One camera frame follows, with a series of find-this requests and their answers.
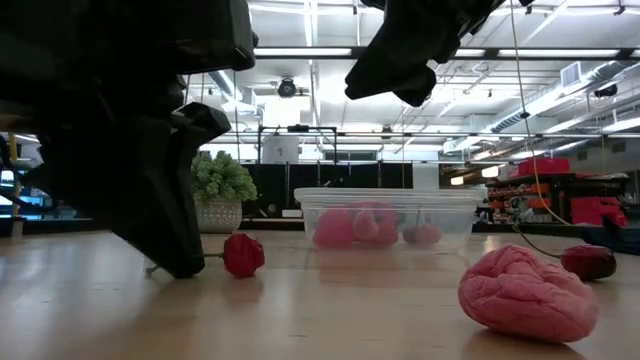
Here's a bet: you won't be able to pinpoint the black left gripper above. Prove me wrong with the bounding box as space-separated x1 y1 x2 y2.
0 0 259 232

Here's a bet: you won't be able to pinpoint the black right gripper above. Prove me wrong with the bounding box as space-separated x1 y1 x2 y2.
344 0 507 108

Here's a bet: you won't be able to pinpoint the dark red wrinkled fruit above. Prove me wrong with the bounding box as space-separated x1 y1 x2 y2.
203 232 266 280

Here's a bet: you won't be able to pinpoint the red strawberry toy green top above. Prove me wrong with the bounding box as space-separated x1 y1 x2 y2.
312 208 356 250

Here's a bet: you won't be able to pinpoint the red cherry toy with stem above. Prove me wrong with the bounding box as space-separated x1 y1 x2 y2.
401 208 445 247

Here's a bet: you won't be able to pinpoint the round veined cabbage toy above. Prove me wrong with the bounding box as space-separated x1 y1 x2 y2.
457 243 600 345

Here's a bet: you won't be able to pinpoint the clear plastic tupperware container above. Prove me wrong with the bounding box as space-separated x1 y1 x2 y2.
293 187 487 254

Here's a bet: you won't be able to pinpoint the green plant in patterned pot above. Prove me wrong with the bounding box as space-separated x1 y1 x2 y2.
191 150 259 235

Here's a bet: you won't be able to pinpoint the white box unit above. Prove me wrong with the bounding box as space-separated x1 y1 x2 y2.
261 135 301 165

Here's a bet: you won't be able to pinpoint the black divider panels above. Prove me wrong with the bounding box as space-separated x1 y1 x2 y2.
242 160 415 219

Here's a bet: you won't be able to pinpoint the round black ceiling spotlight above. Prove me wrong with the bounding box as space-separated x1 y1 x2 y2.
276 76 298 100

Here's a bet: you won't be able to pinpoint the round red tomato toy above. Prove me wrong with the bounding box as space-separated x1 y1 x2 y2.
344 200 402 249

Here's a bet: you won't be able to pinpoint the red storage box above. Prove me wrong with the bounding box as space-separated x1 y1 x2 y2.
516 157 571 177

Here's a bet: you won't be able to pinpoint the dark shelf with red bins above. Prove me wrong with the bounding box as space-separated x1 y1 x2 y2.
485 172 632 226

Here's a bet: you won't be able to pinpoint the red tool cabinet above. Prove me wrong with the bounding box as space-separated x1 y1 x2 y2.
569 195 629 229

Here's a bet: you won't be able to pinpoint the dark cherry toy with stem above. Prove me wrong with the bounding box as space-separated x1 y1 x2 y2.
511 223 618 282

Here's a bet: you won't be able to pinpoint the thin hanging yellow cable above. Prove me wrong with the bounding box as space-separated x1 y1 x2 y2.
508 0 574 228

